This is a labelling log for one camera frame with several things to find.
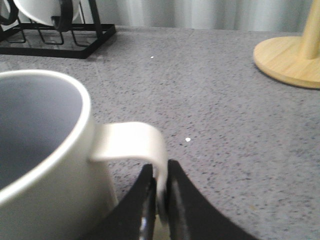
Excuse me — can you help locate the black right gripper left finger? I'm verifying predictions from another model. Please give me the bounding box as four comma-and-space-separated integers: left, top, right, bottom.
86, 164, 156, 240

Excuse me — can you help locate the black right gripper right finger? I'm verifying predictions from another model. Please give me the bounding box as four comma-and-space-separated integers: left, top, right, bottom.
167, 160, 256, 240

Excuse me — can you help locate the white HOME mug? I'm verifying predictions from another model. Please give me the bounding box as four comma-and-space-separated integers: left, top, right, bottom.
0, 69, 168, 240

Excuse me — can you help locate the wooden mug tree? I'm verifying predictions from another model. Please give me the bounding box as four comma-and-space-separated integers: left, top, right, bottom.
253, 0, 320, 89

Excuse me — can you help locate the right white hanging mug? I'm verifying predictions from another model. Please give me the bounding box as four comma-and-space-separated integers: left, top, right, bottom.
14, 0, 80, 33

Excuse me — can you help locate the black wire mug rack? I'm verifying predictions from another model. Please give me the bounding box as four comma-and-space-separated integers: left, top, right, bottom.
0, 0, 116, 59

